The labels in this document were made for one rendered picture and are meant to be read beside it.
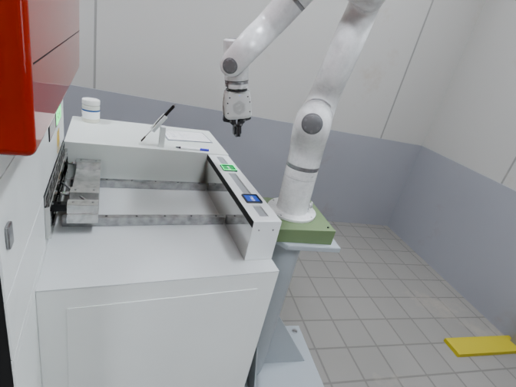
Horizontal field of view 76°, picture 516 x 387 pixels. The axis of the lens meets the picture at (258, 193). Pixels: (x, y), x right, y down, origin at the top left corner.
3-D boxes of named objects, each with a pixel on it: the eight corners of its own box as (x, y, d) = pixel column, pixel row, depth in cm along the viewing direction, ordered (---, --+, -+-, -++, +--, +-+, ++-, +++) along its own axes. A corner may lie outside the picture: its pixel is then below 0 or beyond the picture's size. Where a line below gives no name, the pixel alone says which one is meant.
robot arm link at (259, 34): (304, 8, 93) (232, 85, 105) (304, 9, 107) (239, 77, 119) (282, -19, 90) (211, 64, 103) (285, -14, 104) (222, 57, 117)
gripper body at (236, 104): (225, 88, 112) (226, 121, 117) (253, 87, 115) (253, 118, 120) (219, 84, 118) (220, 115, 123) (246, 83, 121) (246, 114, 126)
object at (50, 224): (44, 239, 86) (42, 207, 82) (63, 172, 122) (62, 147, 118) (51, 239, 87) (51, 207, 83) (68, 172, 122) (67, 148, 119)
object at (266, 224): (244, 260, 101) (254, 222, 96) (203, 183, 146) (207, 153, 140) (271, 259, 105) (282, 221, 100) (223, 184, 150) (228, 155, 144)
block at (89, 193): (69, 200, 99) (69, 191, 98) (70, 195, 102) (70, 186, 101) (98, 200, 103) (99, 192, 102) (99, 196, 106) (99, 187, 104)
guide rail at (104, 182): (70, 186, 119) (70, 179, 118) (71, 183, 120) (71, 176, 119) (205, 190, 140) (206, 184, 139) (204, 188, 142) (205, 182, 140)
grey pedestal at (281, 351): (298, 327, 193) (342, 204, 160) (329, 401, 155) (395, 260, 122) (211, 329, 178) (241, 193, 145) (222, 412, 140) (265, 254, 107)
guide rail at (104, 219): (61, 226, 97) (61, 217, 96) (62, 223, 98) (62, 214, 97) (223, 224, 118) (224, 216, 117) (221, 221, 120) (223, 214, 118)
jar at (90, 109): (81, 122, 140) (81, 100, 137) (82, 117, 146) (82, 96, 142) (99, 124, 143) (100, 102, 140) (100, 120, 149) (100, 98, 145)
